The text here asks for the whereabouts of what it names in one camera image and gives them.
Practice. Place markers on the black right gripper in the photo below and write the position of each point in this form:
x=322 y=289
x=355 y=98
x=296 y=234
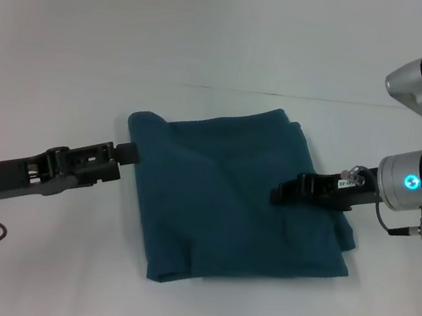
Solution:
x=339 y=189

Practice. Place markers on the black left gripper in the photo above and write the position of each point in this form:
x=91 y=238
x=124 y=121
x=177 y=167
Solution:
x=39 y=169

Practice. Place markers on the teal blue t-shirt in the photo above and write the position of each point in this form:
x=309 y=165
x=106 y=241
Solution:
x=236 y=203

